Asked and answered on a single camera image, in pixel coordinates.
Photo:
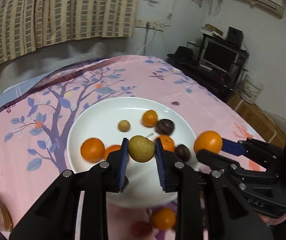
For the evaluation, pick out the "small dark purple plum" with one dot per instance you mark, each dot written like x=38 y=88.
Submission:
x=182 y=152

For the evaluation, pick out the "black hat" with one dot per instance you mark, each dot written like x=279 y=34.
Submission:
x=182 y=52

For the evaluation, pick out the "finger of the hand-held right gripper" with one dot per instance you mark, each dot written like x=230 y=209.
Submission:
x=232 y=147
x=215 y=162

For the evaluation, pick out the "red cherry tomato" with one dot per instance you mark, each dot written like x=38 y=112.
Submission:
x=140 y=228

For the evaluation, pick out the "flat cardboard piece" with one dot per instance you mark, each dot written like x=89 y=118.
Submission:
x=212 y=28

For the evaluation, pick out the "large orange tangerine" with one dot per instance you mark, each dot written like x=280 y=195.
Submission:
x=92 y=149

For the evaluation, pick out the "small orange tangerine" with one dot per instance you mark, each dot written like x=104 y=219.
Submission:
x=164 y=218

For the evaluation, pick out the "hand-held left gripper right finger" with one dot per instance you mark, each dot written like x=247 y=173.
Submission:
x=160 y=170

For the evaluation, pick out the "beige checked curtain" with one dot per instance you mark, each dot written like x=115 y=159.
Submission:
x=58 y=10

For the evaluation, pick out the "dark wrinkled fruit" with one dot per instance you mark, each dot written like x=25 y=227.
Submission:
x=165 y=127

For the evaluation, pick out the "cardboard box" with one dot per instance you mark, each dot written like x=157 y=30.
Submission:
x=255 y=120

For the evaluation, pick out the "white wall socket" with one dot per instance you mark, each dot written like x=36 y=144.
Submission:
x=140 y=23

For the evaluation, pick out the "white oval plate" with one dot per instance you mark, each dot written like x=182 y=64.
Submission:
x=103 y=115

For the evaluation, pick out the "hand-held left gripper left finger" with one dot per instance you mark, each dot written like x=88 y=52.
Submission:
x=124 y=165

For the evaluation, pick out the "small yellow-green fruit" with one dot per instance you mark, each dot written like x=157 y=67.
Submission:
x=124 y=125
x=143 y=148

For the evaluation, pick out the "white power strip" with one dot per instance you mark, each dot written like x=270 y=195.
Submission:
x=158 y=25

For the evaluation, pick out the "black media stand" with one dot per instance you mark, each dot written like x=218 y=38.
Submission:
x=207 y=80

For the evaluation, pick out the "pink deer print tablecloth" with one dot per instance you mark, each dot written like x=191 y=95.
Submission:
x=33 y=180

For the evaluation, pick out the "computer monitor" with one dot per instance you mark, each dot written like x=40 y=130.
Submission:
x=219 y=53

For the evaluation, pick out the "black speaker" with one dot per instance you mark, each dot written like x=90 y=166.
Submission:
x=234 y=36

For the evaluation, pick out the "white plastic bucket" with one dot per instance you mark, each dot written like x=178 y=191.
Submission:
x=251 y=88

